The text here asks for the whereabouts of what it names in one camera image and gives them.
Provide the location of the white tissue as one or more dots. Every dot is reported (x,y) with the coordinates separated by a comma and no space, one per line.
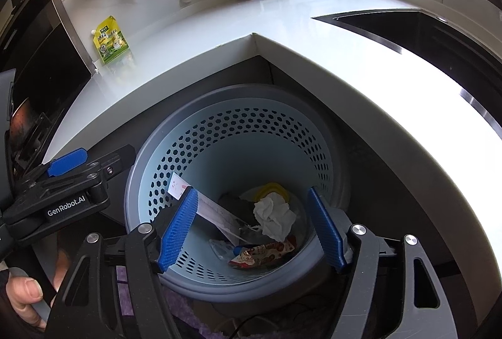
(274,216)

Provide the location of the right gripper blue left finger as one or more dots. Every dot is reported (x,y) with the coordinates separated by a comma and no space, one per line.
(173,227)

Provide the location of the pink white package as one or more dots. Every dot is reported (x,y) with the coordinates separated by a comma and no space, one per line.
(228,224)

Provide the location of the person's left hand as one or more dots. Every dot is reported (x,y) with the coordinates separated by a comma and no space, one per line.
(22,292)

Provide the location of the red white snack wrapper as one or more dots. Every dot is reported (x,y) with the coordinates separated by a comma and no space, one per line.
(268,255)

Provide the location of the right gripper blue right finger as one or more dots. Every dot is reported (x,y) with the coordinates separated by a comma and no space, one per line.
(328,234)

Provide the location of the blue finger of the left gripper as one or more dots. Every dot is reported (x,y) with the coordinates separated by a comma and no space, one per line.
(68,162)

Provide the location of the yellow green refill pouch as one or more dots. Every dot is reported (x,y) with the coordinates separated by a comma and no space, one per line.
(108,40)

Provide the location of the blue perforated trash bin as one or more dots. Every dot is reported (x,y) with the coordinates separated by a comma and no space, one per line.
(237,139)

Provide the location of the black stove appliance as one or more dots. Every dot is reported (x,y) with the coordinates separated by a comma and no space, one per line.
(51,66)

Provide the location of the black kitchen sink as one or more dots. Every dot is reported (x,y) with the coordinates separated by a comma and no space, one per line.
(476,69)

